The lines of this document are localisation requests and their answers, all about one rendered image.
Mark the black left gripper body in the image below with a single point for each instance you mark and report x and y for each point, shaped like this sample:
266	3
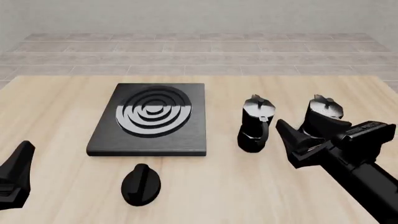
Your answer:
12	193

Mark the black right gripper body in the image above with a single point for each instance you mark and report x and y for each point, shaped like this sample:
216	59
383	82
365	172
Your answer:
317	155

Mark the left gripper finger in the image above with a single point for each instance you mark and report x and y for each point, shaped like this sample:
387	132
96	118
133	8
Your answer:
20	165

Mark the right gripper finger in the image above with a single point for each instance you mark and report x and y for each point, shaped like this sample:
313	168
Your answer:
293	136
339	126

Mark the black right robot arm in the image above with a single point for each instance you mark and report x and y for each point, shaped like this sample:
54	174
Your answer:
373	182

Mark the black moka pot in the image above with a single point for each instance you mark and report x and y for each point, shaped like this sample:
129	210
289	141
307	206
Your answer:
253	130
320	112

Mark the round black stove knob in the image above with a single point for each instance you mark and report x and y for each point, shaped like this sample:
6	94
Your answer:
141	186

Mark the flat black stove plate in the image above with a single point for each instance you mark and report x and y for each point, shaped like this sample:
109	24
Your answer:
149	137

